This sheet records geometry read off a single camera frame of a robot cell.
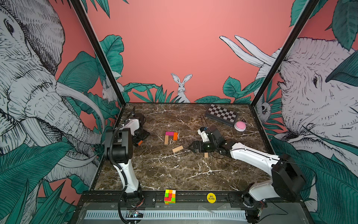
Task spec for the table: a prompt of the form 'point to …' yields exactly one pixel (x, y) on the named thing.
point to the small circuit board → (134, 213)
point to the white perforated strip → (170, 214)
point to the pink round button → (240, 126)
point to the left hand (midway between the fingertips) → (144, 137)
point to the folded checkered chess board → (224, 115)
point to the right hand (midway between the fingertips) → (193, 145)
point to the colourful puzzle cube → (169, 197)
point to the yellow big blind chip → (211, 198)
